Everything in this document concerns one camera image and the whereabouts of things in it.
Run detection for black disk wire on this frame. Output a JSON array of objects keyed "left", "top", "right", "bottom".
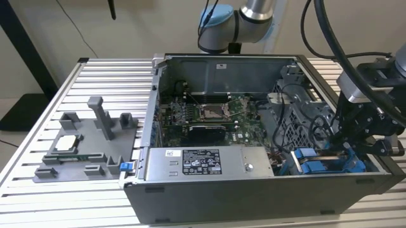
[{"left": 307, "top": 111, "right": 339, "bottom": 146}]

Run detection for hard disk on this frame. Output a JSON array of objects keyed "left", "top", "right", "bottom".
[{"left": 291, "top": 146, "right": 368, "bottom": 176}]

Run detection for metal disk bay cage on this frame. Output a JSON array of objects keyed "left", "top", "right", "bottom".
[{"left": 265, "top": 78, "right": 338, "bottom": 154}]

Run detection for green Dell motherboard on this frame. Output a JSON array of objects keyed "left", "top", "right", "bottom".
[{"left": 157, "top": 92, "right": 273, "bottom": 148}]

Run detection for CPU socket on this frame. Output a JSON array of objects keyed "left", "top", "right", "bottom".
[{"left": 196, "top": 103, "right": 229, "bottom": 120}]

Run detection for black graphics card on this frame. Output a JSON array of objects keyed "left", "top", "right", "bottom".
[{"left": 164, "top": 121, "right": 237, "bottom": 147}]

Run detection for black RAM slots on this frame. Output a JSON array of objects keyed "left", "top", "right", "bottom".
[{"left": 185, "top": 91, "right": 231, "bottom": 104}]

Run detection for open black PC case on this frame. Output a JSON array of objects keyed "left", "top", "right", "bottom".
[{"left": 119, "top": 52, "right": 406, "bottom": 225}]

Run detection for silver power supply unit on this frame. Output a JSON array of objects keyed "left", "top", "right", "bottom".
[{"left": 143, "top": 145, "right": 275, "bottom": 181}]

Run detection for grey parts rack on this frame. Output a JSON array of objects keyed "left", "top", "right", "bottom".
[{"left": 32, "top": 95, "right": 140, "bottom": 184}]

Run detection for green RAM stick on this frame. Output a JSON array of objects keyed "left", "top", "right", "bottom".
[{"left": 57, "top": 153, "right": 103, "bottom": 162}]

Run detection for black antenna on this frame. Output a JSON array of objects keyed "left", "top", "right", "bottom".
[{"left": 107, "top": 0, "right": 117, "bottom": 21}]

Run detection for silver CPU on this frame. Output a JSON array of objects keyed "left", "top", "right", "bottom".
[{"left": 54, "top": 135, "right": 78, "bottom": 152}]

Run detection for black stand with base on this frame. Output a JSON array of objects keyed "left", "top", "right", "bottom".
[{"left": 0, "top": 0, "right": 60, "bottom": 132}]

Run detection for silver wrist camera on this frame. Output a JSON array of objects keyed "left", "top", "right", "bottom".
[{"left": 335, "top": 70, "right": 366, "bottom": 104}]

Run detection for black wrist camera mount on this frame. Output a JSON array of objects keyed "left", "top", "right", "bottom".
[{"left": 355, "top": 57, "right": 396, "bottom": 93}]

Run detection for red yellow wire bundle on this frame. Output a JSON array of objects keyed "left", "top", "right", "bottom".
[{"left": 267, "top": 151, "right": 290, "bottom": 167}]

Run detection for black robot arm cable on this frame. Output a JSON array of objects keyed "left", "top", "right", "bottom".
[{"left": 300, "top": 0, "right": 406, "bottom": 130}]

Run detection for white upright post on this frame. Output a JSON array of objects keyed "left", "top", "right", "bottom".
[{"left": 261, "top": 0, "right": 287, "bottom": 56}]

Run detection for thin black wall wire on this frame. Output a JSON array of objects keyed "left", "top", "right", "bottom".
[{"left": 57, "top": 0, "right": 100, "bottom": 59}]

